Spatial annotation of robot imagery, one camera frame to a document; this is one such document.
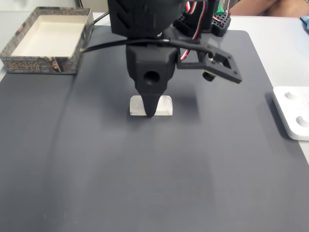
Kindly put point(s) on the dark grey table mat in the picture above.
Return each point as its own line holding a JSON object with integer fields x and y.
{"x": 144, "y": 169}

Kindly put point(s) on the white plastic base with dimples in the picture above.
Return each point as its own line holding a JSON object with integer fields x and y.
{"x": 292, "y": 111}

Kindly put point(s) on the patterned open cardboard box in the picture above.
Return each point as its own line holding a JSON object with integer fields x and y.
{"x": 48, "y": 38}

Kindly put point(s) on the blue object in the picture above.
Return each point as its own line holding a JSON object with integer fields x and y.
{"x": 306, "y": 21}

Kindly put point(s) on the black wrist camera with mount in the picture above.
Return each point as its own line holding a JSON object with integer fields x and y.
{"x": 231, "y": 72}

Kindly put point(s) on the white block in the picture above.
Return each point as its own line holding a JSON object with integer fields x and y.
{"x": 165, "y": 106}

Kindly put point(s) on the green plastic piece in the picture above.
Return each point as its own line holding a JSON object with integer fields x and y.
{"x": 220, "y": 9}

